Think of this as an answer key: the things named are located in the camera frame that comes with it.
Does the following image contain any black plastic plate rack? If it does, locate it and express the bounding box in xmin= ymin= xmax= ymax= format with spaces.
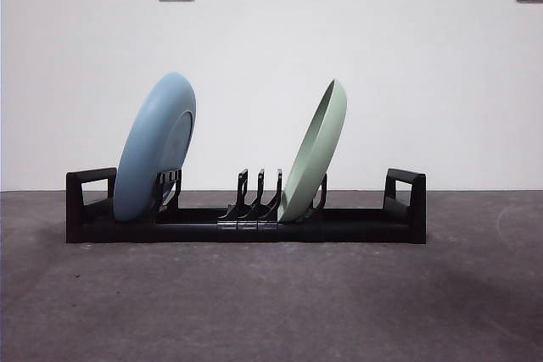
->
xmin=65 ymin=166 xmax=428 ymax=246

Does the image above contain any blue round plate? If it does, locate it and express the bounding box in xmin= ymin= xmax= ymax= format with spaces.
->
xmin=113 ymin=71 xmax=199 ymax=224

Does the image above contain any pale green round plate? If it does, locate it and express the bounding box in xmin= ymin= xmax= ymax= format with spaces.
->
xmin=277 ymin=77 xmax=350 ymax=225

